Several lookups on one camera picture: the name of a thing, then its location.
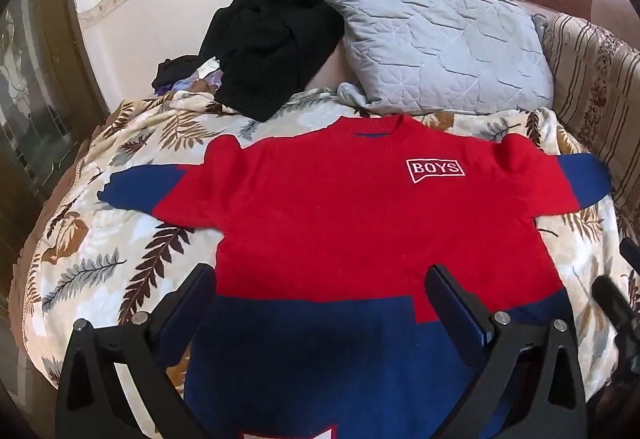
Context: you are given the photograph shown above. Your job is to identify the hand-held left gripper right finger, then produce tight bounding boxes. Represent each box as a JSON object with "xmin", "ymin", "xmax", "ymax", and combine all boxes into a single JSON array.
[{"xmin": 424, "ymin": 263, "xmax": 589, "ymax": 439}]

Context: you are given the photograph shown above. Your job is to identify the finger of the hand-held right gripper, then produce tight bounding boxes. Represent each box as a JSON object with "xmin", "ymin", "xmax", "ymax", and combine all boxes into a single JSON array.
[
  {"xmin": 620, "ymin": 236, "xmax": 640, "ymax": 266},
  {"xmin": 591, "ymin": 276, "xmax": 637, "ymax": 340}
]

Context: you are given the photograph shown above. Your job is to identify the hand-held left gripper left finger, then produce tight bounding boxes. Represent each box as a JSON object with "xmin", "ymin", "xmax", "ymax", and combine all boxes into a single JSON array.
[{"xmin": 55, "ymin": 263, "xmax": 217, "ymax": 439}]

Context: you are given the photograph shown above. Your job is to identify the red and blue knit sweater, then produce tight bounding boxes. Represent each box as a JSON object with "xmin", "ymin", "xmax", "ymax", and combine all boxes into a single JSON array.
[{"xmin": 97, "ymin": 114, "xmax": 613, "ymax": 439}]

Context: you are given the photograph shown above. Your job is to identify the leaf print blanket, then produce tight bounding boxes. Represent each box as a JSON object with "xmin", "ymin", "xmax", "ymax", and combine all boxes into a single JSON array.
[{"xmin": 7, "ymin": 86, "xmax": 633, "ymax": 439}]

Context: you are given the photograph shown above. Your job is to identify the purple and white cloth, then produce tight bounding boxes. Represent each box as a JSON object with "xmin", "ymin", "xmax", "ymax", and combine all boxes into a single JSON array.
[{"xmin": 157, "ymin": 60, "xmax": 227, "ymax": 98}]

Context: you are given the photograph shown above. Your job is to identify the small dark cloth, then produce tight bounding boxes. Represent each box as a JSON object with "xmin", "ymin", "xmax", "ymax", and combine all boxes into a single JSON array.
[{"xmin": 152, "ymin": 55, "xmax": 207, "ymax": 92}]

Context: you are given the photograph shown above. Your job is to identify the glass panel door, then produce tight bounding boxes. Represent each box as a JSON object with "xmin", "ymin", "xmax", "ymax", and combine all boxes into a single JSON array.
[{"xmin": 0, "ymin": 0, "xmax": 110, "ymax": 245}]

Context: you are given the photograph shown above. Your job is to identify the black garment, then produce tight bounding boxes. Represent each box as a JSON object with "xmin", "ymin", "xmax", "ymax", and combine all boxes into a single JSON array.
[{"xmin": 199, "ymin": 0, "xmax": 346, "ymax": 122}]

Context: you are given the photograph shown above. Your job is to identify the grey quilted pillow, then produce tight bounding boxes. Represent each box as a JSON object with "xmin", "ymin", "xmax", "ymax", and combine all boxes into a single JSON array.
[{"xmin": 319, "ymin": 0, "xmax": 555, "ymax": 116}]

